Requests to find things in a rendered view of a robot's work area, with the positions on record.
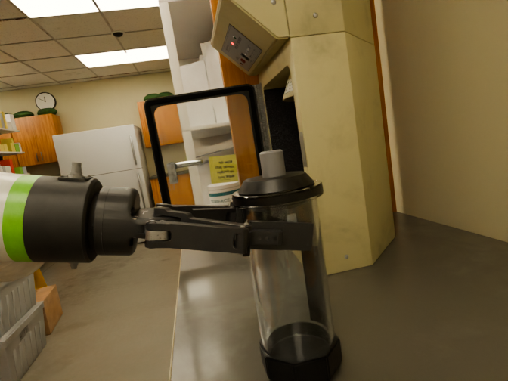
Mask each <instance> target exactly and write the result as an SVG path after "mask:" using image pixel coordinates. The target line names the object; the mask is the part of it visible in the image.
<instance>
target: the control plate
mask: <svg viewBox="0 0 508 381"><path fill-rule="evenodd" d="M233 36H235V37H236V38H237V39H235V38H234V37H233ZM231 42H233V43H234V45H232V44H231ZM248 45H249V46H250V47H251V48H250V49H248ZM247 49H248V50H249V51H248V52H247V55H245V52H246V50H247ZM222 51H223V52H224V53H226V55H227V56H229V57H230V58H231V59H233V60H234V61H235V62H237V63H238V64H239V65H241V66H242V68H244V69H245V70H246V71H249V69H250V68H251V67H252V65H253V64H254V63H255V61H256V60H257V58H258V57H259V55H260V54H261V53H262V49H260V48H259V47H258V46H256V45H255V44H254V43H253V42H251V41H250V40H249V39H248V38H247V37H245V36H244V35H243V34H242V33H240V32H239V31H238V30H237V29H235V28H234V27H233V26H232V25H230V24H229V27H228V31H227V34H226V36H225V41H224V44H223V46H222ZM241 53H243V54H244V55H245V56H247V57H248V58H249V61H248V60H246V59H245V58H244V57H242V56H241ZM241 58H242V59H244V60H245V61H246V63H243V62H242V61H241V60H240V59H241ZM240 62H241V63H242V64H243V65H242V64H240Z"/></svg>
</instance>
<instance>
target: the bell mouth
mask: <svg viewBox="0 0 508 381"><path fill-rule="evenodd" d="M283 101H294V96H293V86H292V80H291V74H289V78H288V80H287V86H286V88H285V92H284V95H283Z"/></svg>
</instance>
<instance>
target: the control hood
mask: <svg viewBox="0 0 508 381"><path fill-rule="evenodd" d="M229 24H230V25H232V26H233V27H234V28H235V29H237V30H238V31H239V32H240V33H242V34H243V35H244V36H245V37H247V38H248V39H249V40H250V41H251V42H253V43H254V44H255V45H256V46H258V47H259V48H260V49H262V53H261V54H260V55H259V57H258V58H257V60H256V61H255V63H254V64H253V65H252V67H251V68H250V69H249V71H246V70H245V69H244V68H242V66H241V65H239V64H238V63H237V62H235V61H234V60H233V59H231V58H230V57H229V56H227V55H226V53H224V52H223V51H222V46H223V44H224V41H225V36H226V34H227V31H228V27H229ZM289 37H290V34H289V28H288V23H287V12H286V6H285V1H284V0H218V7H217V11H216V16H215V23H214V27H213V31H212V39H211V46H212V47H213V48H214V49H215V50H217V51H218V52H219V53H221V54H222V55H223V56H225V57H226V58H227V59H228V60H229V61H231V62H232V63H233V64H235V65H236V66H237V67H239V68H240V69H241V70H242V71H243V72H244V73H246V74H247V75H248V76H257V75H258V74H259V72H260V71H261V70H262V69H263V68H264V66H265V65H266V64H267V63H268V62H269V60H270V59H271V58H272V57H273V56H274V55H275V54H276V52H277V51H278V50H279V49H280V47H281V46H282V45H283V44H284V42H285V41H286V40H287V39H288V38H289Z"/></svg>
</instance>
